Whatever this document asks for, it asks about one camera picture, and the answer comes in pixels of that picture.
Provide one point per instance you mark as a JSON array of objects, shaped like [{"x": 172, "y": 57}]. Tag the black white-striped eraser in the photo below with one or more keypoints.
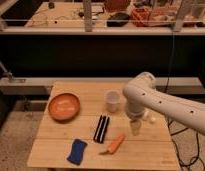
[{"x": 101, "y": 129}]

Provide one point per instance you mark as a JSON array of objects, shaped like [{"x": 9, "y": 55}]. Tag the white plastic bottle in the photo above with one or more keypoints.
[{"x": 148, "y": 117}]

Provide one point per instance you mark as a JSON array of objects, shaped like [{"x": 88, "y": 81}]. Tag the orange toolbox on bench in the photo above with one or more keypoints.
[{"x": 149, "y": 17}]

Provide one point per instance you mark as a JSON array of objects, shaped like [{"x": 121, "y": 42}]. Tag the metal clamp bracket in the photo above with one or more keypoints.
[{"x": 10, "y": 76}]

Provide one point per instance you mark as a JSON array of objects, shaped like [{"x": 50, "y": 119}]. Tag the black pouch on bench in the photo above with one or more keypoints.
[{"x": 118, "y": 20}]

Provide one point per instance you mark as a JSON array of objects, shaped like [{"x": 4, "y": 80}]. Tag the translucent plastic cup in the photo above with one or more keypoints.
[{"x": 112, "y": 100}]

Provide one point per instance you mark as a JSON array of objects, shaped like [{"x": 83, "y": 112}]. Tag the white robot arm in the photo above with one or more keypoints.
[{"x": 141, "y": 93}]

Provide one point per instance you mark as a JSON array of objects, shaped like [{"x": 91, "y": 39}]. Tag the cream tan gripper body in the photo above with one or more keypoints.
[{"x": 135, "y": 127}]

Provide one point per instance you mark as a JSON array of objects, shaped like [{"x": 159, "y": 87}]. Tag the blue sponge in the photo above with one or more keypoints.
[{"x": 77, "y": 151}]

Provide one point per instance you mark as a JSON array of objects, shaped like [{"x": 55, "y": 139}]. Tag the orange toy carrot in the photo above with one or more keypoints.
[{"x": 114, "y": 145}]

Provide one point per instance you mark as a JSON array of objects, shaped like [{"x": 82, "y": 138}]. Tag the orange bowl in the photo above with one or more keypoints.
[{"x": 64, "y": 107}]

